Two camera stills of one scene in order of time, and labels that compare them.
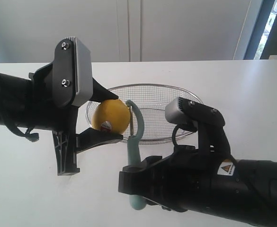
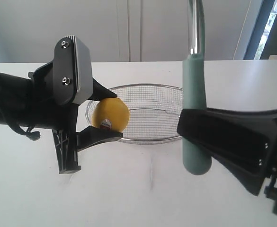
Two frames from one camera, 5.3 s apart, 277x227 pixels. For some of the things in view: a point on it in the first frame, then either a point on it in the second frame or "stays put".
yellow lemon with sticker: x=112 y=116 stays put
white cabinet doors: x=26 y=31 stays put
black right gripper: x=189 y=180 → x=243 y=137
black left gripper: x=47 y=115 stays put
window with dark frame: x=272 y=36 stays put
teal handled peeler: x=137 y=126 → x=197 y=160
